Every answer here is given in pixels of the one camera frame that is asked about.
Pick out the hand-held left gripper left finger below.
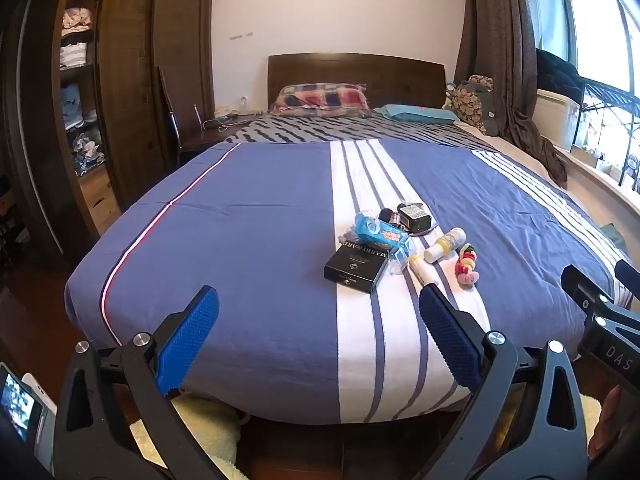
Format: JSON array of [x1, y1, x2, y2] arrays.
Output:
[[52, 285, 242, 480]]

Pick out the light blue folded clothes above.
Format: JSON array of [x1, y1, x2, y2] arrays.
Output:
[[61, 82, 99, 129]]

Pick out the dark folding chair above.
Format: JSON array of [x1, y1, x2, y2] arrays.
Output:
[[157, 65, 202, 167]]

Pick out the dark green labelled bottle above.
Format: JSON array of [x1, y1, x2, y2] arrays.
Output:
[[397, 202, 434, 235]]

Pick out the blue white plastic packet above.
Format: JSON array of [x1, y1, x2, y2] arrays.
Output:
[[339, 211, 417, 274]]

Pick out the red blue plaid pillow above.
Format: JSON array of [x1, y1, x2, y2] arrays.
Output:
[[270, 82, 371, 118]]

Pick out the green cloth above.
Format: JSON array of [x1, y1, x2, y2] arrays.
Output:
[[600, 222, 629, 252]]

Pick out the dark wooden nightstand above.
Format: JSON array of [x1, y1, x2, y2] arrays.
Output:
[[177, 112, 267, 162]]

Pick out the colourful crochet toy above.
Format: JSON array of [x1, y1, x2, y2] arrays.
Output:
[[454, 243, 481, 289]]

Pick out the brown patterned cushion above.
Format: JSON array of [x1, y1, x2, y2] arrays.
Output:
[[444, 75, 501, 137]]

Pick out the pile of mixed clothes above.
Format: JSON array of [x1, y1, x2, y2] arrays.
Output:
[[70, 129, 107, 177]]

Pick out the white grey folded clothes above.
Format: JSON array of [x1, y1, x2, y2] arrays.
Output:
[[60, 42, 90, 69]]

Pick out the white storage box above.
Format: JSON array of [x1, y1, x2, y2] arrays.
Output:
[[534, 89, 584, 151]]

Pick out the dark wooden wardrobe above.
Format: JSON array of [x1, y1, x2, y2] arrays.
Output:
[[0, 0, 217, 266]]

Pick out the dark wooden headboard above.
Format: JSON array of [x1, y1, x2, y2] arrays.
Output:
[[267, 52, 447, 111]]

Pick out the cream fluffy rug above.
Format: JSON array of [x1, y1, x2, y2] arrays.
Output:
[[129, 392, 242, 480]]

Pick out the black flat box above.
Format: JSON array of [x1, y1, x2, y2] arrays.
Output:
[[324, 244, 390, 295]]

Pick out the brown curtain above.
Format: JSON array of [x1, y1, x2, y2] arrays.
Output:
[[452, 0, 569, 190]]

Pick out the black jacket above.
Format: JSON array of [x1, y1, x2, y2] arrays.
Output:
[[536, 49, 587, 97]]

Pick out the white tube with yellow cap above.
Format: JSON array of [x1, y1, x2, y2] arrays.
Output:
[[408, 255, 441, 289]]

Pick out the black white patterned bedsheet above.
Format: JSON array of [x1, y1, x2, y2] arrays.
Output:
[[227, 114, 501, 153]]

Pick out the pink folded clothes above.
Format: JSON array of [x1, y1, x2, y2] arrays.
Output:
[[62, 7, 94, 36]]

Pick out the person's right hand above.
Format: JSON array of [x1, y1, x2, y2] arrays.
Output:
[[586, 384, 626, 461]]

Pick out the black metal rack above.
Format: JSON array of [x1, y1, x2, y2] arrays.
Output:
[[580, 77, 640, 192]]

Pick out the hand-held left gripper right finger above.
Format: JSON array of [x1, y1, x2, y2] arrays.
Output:
[[419, 282, 589, 480]]

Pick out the white device with screen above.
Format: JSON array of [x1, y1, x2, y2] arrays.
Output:
[[0, 361, 57, 473]]

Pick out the light blue pillow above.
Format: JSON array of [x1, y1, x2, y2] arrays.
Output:
[[372, 104, 458, 126]]

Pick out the yellow white bottle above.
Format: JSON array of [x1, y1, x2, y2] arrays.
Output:
[[424, 227, 467, 264]]

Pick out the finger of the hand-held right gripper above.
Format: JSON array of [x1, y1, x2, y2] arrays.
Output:
[[616, 259, 640, 307], [561, 264, 615, 322]]

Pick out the cable on nightstand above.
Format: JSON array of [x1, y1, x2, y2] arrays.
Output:
[[202, 114, 242, 134]]

